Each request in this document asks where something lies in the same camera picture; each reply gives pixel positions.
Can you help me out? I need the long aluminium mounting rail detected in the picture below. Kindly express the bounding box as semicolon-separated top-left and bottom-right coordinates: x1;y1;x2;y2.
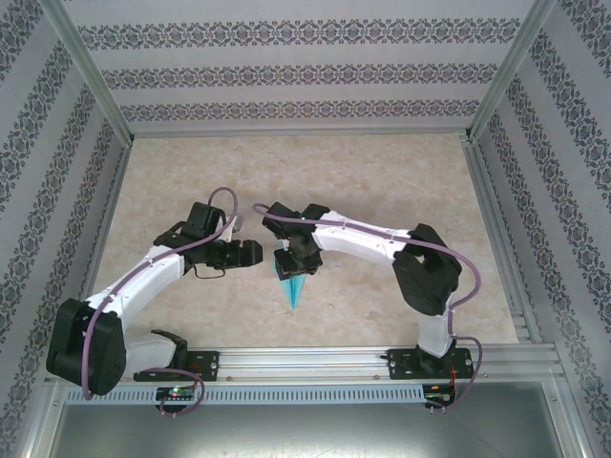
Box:
45;346;567;383

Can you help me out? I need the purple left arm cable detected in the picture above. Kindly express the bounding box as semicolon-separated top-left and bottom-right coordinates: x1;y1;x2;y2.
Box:
80;186;242;419

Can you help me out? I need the grey sheet metal panel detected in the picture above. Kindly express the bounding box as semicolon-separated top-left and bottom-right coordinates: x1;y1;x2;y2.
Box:
47;403;588;458

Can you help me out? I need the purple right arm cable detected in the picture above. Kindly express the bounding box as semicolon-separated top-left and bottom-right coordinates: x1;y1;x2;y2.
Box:
251;202;484;414

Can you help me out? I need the aluminium frame post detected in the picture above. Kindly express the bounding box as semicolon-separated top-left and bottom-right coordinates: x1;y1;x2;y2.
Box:
35;0;137;146
465;0;559;144

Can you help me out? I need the circuit board with green light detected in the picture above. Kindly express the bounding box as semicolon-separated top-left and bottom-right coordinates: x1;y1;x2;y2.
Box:
155;386;198;401

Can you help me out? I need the thin aluminium back rail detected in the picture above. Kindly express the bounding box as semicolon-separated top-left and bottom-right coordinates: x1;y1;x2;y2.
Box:
128;126;474;140

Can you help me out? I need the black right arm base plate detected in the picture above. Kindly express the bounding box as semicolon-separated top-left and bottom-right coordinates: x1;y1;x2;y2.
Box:
386;347;476;382

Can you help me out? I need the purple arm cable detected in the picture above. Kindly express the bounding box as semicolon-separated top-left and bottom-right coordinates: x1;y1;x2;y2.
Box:
251;202;484;414
80;186;242;419

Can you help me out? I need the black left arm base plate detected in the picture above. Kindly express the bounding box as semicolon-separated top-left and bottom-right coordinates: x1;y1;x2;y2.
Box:
133;350;221;383

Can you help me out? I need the short aluminium frame strut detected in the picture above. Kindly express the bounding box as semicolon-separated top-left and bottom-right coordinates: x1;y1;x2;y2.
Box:
541;379;598;458
18;379;68;458

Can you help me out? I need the aluminium side rail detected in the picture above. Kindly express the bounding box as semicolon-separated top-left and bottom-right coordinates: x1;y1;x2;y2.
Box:
460;137;543;344
64;140;135;349

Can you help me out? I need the slotted grey cable duct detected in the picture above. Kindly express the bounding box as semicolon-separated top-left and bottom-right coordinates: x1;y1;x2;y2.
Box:
64;385;426;406

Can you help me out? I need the light blue cloth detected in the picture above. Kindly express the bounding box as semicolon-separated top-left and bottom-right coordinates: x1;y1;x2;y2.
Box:
271;247;309;311

